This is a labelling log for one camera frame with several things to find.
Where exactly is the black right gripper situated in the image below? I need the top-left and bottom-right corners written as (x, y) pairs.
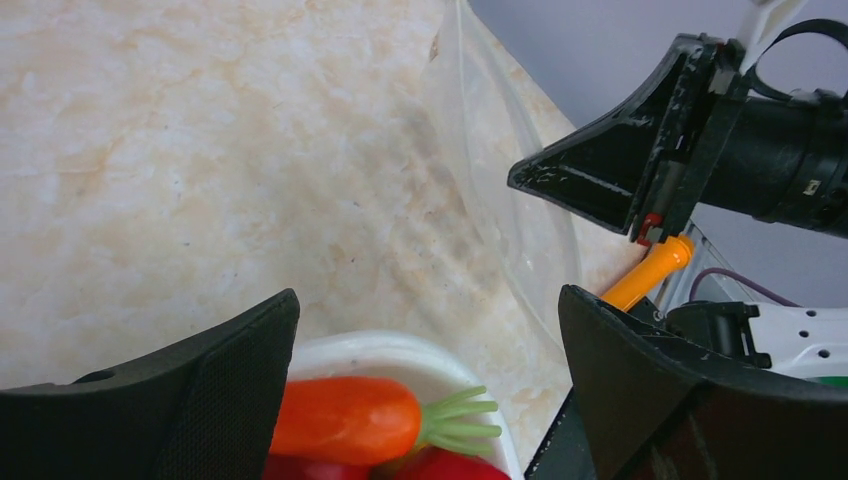
top-left (508, 34), bottom-right (847, 246)

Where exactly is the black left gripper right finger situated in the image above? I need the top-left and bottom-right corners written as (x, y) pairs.
top-left (558, 285), bottom-right (847, 479)

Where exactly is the small red toy tomato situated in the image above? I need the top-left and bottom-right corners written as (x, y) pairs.
top-left (261, 455), bottom-right (371, 480)

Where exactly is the white plastic basket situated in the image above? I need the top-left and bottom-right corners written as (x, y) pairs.
top-left (286, 329), bottom-right (525, 480)

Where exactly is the clear zip top bag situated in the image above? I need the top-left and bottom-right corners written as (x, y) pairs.
top-left (422, 1), bottom-right (581, 345)

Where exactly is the orange toy carrot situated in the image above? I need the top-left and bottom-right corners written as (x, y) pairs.
top-left (269, 376), bottom-right (503, 467)

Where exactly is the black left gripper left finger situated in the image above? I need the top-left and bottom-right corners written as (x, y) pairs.
top-left (1, 289), bottom-right (300, 479)

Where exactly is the orange marker pen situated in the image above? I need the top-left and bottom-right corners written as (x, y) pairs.
top-left (601, 235), bottom-right (695, 312)

